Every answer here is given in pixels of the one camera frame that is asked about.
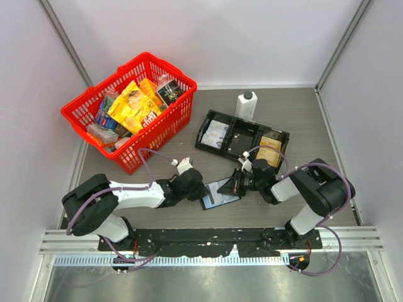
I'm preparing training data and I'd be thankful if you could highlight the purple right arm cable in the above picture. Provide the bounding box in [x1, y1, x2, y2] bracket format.
[242, 144, 353, 276]

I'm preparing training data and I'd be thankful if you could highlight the black VIP card upper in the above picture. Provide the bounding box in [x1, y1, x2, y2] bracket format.
[227, 133, 253, 157]

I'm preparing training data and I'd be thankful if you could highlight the gold card top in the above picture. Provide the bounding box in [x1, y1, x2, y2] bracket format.
[259, 136, 281, 151]

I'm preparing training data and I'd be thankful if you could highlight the aluminium frame profile left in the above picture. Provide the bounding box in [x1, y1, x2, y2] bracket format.
[37, 0, 93, 87]

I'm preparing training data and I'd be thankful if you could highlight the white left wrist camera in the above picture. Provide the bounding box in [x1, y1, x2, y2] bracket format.
[176, 157, 193, 175]

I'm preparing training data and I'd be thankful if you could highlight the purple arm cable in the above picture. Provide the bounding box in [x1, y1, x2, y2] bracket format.
[65, 148, 179, 237]
[242, 144, 353, 276]

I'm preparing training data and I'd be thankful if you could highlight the black leather card holder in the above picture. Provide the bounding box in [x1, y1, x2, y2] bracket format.
[200, 177, 241, 210]

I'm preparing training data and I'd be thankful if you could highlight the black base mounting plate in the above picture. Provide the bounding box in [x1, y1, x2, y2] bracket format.
[98, 227, 322, 258]

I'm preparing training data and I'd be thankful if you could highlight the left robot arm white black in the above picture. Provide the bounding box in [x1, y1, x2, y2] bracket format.
[62, 168, 209, 250]

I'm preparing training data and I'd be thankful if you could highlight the white bottle black cap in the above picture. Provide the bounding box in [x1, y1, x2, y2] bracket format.
[235, 91, 258, 121]

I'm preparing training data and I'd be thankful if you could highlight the white VIP card bottom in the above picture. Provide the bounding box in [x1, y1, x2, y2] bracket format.
[201, 136, 223, 148]

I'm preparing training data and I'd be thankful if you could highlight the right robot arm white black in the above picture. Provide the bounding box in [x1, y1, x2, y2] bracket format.
[217, 159, 356, 249]

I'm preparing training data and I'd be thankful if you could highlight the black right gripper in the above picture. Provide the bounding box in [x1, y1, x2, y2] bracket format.
[218, 167, 264, 196]

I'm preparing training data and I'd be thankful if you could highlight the black gold patterned box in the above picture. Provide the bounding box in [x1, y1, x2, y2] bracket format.
[156, 79, 184, 106]

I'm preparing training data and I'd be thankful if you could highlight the aluminium frame profile right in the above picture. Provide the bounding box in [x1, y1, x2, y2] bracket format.
[315, 0, 373, 93]

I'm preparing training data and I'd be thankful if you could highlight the orange snack box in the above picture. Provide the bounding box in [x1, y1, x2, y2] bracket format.
[139, 78, 159, 102]

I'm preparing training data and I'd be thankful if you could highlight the yellow snack bag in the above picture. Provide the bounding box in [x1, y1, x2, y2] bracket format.
[108, 81, 162, 135]

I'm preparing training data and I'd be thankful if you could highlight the gold card bottom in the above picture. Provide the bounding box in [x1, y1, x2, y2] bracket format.
[256, 148, 281, 168]

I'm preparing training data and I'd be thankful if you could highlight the black three-compartment card tray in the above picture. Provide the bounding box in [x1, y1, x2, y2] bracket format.
[195, 110, 290, 172]

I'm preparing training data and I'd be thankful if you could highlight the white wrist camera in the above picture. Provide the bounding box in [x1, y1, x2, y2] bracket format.
[238, 151, 252, 172]
[176, 157, 193, 175]

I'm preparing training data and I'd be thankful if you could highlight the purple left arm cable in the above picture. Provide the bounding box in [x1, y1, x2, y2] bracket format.
[65, 148, 179, 237]

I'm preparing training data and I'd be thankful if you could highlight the white VIP card top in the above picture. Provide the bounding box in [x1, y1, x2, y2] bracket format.
[208, 120, 229, 133]

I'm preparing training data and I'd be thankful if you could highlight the white slotted cable duct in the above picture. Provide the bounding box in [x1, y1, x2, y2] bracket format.
[54, 254, 289, 267]

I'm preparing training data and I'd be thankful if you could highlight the blue green snack pack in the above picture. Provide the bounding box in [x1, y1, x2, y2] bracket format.
[95, 96, 117, 130]

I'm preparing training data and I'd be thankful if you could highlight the gold card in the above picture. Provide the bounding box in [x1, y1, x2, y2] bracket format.
[256, 148, 281, 168]
[259, 136, 281, 151]

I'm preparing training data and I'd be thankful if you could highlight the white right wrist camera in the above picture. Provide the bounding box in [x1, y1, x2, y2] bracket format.
[238, 151, 252, 172]

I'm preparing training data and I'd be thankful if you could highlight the red plastic shopping basket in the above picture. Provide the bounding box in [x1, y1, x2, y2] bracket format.
[61, 52, 197, 174]

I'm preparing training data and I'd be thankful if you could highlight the aluminium frame profile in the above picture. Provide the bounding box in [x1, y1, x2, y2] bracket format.
[37, 0, 93, 87]
[315, 0, 373, 93]

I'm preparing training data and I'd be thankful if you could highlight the clear plastic wrapped pack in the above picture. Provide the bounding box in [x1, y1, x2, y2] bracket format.
[86, 123, 119, 145]

